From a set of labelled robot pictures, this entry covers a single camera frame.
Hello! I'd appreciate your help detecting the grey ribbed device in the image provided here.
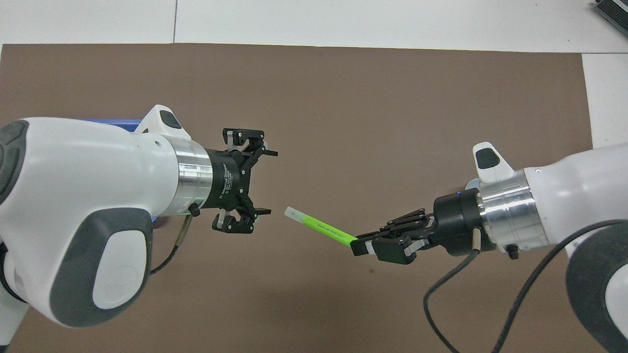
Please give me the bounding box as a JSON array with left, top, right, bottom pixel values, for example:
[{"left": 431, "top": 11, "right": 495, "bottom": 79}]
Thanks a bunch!
[{"left": 593, "top": 0, "right": 628, "bottom": 30}]

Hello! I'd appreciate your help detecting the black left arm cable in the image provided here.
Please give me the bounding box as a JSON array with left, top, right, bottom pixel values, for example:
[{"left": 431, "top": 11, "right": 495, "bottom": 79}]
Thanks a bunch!
[{"left": 149, "top": 213, "right": 195, "bottom": 276}]

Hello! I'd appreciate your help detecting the brown table mat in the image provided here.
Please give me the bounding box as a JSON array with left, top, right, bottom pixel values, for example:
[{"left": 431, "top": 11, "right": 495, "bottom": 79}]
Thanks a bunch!
[{"left": 0, "top": 43, "right": 594, "bottom": 353}]

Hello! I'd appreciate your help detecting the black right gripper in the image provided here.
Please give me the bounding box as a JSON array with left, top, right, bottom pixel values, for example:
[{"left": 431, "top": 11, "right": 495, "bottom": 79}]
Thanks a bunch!
[{"left": 350, "top": 188, "right": 497, "bottom": 266}]

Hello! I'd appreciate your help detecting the green pen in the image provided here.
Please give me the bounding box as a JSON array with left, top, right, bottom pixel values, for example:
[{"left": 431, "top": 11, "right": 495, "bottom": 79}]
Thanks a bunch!
[{"left": 284, "top": 206, "right": 359, "bottom": 248}]

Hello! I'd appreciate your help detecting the blue plastic tray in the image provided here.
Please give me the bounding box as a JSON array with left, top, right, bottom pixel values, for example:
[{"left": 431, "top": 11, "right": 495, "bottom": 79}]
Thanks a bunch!
[{"left": 74, "top": 119, "right": 146, "bottom": 134}]

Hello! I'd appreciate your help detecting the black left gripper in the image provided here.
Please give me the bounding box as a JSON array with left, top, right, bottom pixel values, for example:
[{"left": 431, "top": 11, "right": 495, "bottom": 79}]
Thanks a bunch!
[{"left": 203, "top": 128, "right": 279, "bottom": 234}]

